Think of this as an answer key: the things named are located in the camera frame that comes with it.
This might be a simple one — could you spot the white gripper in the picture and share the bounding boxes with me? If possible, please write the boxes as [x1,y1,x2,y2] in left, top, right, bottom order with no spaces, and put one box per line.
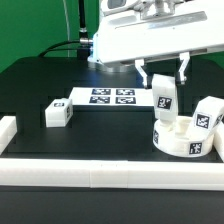
[95,0,224,89]

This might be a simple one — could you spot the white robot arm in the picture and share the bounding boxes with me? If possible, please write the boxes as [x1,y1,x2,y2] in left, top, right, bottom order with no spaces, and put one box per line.
[89,0,224,84]

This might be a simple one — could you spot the white marker sheet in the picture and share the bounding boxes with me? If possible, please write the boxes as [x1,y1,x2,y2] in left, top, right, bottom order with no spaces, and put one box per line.
[69,87,154,107]

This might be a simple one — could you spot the white front fence bar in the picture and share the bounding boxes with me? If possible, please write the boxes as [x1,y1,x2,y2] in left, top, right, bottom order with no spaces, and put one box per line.
[0,158,224,191]

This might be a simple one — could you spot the white left fence bar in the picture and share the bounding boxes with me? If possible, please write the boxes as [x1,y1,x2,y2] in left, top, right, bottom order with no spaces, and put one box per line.
[0,116,17,155]

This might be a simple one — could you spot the black base cables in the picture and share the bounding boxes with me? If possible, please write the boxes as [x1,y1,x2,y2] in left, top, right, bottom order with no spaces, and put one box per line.
[38,0,94,61]

